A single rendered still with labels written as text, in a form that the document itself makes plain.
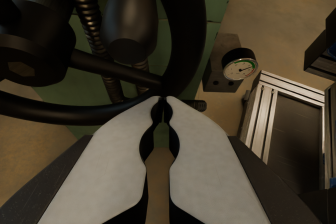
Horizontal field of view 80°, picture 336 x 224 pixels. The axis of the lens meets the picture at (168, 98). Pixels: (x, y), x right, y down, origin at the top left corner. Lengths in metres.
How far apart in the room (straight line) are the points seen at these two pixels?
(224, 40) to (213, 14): 0.14
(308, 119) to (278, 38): 0.80
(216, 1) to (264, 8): 1.57
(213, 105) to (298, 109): 0.39
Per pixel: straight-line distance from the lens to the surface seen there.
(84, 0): 0.23
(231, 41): 0.51
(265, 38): 1.63
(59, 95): 0.63
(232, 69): 0.40
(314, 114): 1.08
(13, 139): 1.18
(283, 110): 1.00
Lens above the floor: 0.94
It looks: 58 degrees down
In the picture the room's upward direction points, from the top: 8 degrees clockwise
